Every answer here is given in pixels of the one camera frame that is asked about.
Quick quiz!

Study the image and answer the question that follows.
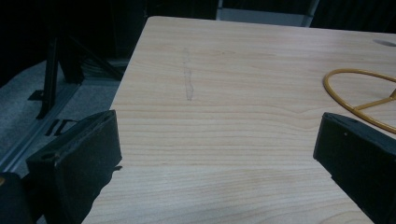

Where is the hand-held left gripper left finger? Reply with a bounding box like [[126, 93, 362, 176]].
[[25, 109, 123, 224]]

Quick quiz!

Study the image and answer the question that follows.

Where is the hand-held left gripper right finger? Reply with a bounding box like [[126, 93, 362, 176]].
[[312, 112, 396, 224]]

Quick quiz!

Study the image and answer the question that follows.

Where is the black metal stand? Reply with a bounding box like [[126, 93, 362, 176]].
[[27, 31, 125, 120]]

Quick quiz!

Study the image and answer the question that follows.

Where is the gold wire stand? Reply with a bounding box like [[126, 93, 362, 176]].
[[322, 68, 396, 135]]

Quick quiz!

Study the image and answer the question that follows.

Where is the grey floor rail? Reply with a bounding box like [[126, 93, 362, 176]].
[[0, 81, 82, 173]]

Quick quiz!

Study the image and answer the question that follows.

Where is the grey metal frame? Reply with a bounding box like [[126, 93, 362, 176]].
[[216, 0, 321, 28]]

